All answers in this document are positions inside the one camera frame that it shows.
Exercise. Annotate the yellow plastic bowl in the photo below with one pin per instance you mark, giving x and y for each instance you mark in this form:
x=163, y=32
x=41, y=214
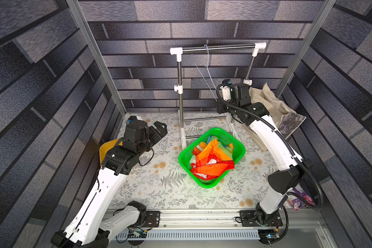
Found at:
x=107, y=146

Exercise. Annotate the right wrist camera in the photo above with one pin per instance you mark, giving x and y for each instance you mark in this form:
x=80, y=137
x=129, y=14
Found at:
x=225, y=89

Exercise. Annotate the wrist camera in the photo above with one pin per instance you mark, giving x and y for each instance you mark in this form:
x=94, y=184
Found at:
x=225, y=89
x=132, y=118

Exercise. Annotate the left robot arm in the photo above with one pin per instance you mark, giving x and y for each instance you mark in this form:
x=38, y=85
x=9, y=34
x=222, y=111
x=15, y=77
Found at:
x=111, y=179

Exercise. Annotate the rainbow striped jacket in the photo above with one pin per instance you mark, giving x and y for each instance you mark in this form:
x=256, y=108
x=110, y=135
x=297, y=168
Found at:
x=211, y=159

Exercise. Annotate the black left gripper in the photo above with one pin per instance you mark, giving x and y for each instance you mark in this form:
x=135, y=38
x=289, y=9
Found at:
x=157, y=136

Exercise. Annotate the purple snack packet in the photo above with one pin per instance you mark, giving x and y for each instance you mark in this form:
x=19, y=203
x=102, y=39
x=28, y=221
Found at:
x=296, y=202

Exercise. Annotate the metal clothes rack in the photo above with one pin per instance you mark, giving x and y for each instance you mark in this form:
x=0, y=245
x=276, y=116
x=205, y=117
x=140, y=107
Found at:
x=179, y=88

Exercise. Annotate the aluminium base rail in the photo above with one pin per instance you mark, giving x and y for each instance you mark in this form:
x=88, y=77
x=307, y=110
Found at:
x=227, y=224

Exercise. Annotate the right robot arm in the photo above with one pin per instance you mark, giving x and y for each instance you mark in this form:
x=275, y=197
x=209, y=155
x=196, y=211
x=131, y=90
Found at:
x=235, y=99

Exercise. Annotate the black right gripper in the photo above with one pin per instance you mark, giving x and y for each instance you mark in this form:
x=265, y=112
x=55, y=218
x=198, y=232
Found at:
x=241, y=91

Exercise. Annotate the beige canvas tote bag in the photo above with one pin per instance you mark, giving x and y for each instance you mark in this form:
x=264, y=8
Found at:
x=286, y=119

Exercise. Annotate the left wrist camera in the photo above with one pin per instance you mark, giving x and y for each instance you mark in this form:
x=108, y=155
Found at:
x=132, y=118

